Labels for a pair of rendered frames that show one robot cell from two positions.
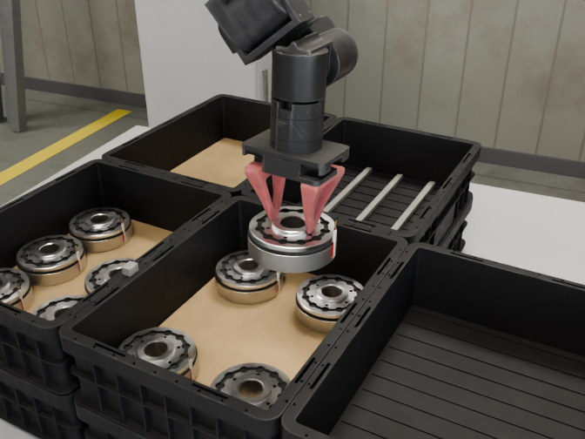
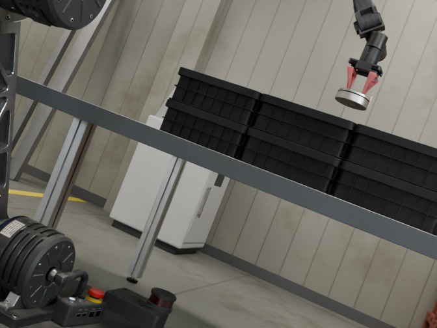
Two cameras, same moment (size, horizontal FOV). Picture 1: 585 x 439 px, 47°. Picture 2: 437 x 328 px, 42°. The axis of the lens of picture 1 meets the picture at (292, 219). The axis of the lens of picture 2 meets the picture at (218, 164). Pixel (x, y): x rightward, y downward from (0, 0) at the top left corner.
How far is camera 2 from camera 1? 1.41 m
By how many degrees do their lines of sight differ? 31
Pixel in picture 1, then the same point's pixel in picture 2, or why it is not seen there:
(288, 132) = (370, 55)
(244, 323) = not seen: hidden behind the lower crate
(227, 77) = (186, 182)
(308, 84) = (381, 43)
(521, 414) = not seen: hidden behind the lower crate
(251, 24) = (368, 21)
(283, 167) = (364, 66)
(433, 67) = (302, 232)
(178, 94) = (147, 184)
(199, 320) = not seen: hidden behind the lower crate
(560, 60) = (380, 250)
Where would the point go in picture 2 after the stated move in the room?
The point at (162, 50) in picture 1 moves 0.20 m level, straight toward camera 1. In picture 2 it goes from (150, 154) to (154, 157)
